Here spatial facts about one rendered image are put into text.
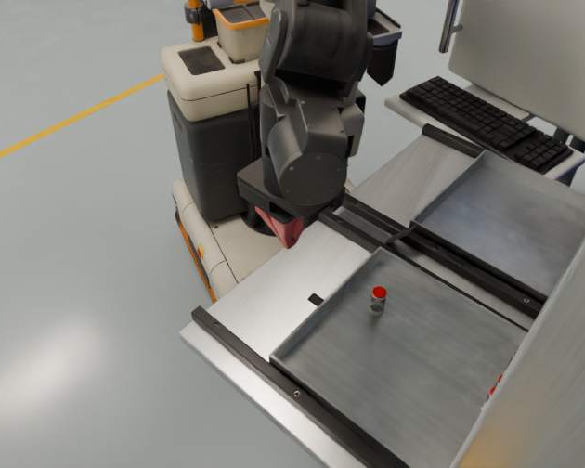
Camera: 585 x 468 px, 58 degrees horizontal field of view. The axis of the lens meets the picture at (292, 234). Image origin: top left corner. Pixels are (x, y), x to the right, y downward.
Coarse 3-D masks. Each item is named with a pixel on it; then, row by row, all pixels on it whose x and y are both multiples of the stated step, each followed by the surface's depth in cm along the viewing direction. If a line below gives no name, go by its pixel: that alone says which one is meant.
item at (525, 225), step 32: (480, 160) 101; (448, 192) 96; (480, 192) 98; (512, 192) 98; (544, 192) 98; (576, 192) 93; (416, 224) 88; (448, 224) 92; (480, 224) 92; (512, 224) 92; (544, 224) 92; (576, 224) 92; (480, 256) 87; (512, 256) 87; (544, 256) 87; (544, 288) 82
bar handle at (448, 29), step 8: (448, 0) 126; (456, 0) 124; (448, 8) 126; (456, 8) 126; (448, 16) 127; (448, 24) 129; (448, 32) 130; (440, 40) 133; (448, 40) 132; (440, 48) 134
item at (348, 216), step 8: (344, 216) 93; (352, 216) 93; (352, 224) 92; (360, 224) 92; (368, 224) 92; (368, 232) 91; (376, 232) 91; (400, 232) 87; (408, 232) 83; (384, 240) 89; (392, 240) 86
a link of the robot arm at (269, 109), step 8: (264, 88) 49; (272, 88) 48; (264, 96) 48; (272, 96) 47; (280, 96) 47; (264, 104) 47; (272, 104) 47; (280, 104) 46; (264, 112) 48; (272, 112) 47; (280, 112) 45; (288, 112) 45; (264, 120) 49; (272, 120) 48; (264, 128) 49; (264, 136) 50
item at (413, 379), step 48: (384, 288) 82; (432, 288) 81; (288, 336) 73; (336, 336) 76; (384, 336) 76; (432, 336) 76; (480, 336) 76; (336, 384) 71; (384, 384) 71; (432, 384) 71; (480, 384) 71; (384, 432) 67; (432, 432) 67
